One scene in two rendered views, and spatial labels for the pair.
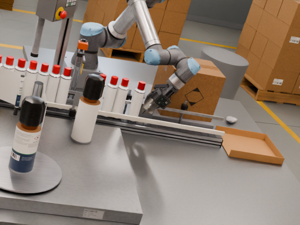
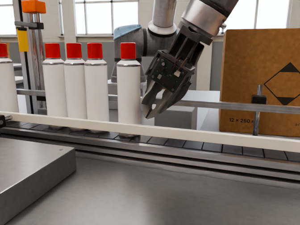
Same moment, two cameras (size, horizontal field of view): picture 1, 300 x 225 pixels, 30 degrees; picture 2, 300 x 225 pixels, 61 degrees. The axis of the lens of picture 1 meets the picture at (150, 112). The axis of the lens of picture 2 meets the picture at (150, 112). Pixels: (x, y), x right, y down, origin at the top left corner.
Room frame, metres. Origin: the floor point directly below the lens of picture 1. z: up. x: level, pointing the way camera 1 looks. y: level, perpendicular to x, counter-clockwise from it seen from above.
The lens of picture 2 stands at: (2.07, -0.29, 1.08)
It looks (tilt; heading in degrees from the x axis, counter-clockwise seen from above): 14 degrees down; 35
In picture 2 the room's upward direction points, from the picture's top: straight up
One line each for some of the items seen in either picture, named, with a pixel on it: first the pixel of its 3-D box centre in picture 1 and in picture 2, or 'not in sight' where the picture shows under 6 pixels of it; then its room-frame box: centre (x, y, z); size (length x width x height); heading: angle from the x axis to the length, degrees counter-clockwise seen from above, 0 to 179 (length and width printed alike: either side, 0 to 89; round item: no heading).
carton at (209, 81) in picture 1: (186, 87); (274, 79); (2.89, -0.15, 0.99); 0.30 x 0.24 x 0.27; 111
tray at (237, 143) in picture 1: (248, 144); not in sight; (2.69, -0.54, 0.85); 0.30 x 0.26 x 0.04; 107
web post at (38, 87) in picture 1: (35, 102); not in sight; (2.18, 0.49, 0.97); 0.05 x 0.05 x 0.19
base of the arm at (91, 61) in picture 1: (85, 56); (128, 69); (2.92, 0.43, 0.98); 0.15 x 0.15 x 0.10
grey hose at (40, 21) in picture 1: (38, 35); not in sight; (2.45, 0.60, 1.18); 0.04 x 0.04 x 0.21
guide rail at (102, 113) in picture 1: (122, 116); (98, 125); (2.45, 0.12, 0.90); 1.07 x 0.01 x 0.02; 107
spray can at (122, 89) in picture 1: (120, 97); (97, 88); (2.48, 0.15, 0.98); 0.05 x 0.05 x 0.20
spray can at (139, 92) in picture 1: (137, 101); (129, 90); (2.50, 0.08, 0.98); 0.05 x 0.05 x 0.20
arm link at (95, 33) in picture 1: (91, 35); (129, 41); (2.93, 0.42, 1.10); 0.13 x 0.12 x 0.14; 134
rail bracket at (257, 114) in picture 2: (183, 116); (257, 122); (2.65, -0.17, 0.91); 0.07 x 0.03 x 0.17; 17
